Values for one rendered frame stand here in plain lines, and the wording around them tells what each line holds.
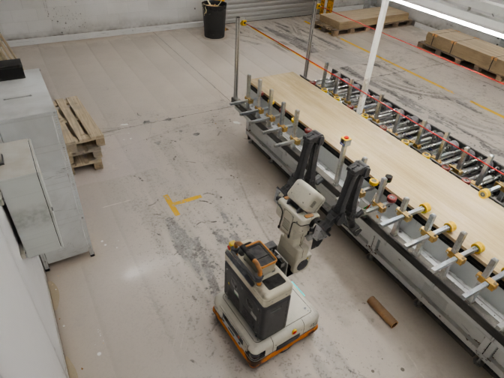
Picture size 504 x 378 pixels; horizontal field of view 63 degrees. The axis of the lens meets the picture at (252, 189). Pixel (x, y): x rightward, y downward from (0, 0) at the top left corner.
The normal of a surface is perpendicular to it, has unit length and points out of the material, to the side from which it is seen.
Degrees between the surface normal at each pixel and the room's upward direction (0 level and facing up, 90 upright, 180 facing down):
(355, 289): 0
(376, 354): 0
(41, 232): 90
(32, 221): 90
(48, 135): 90
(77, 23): 90
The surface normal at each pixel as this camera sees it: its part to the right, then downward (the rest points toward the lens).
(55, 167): 0.49, 0.55
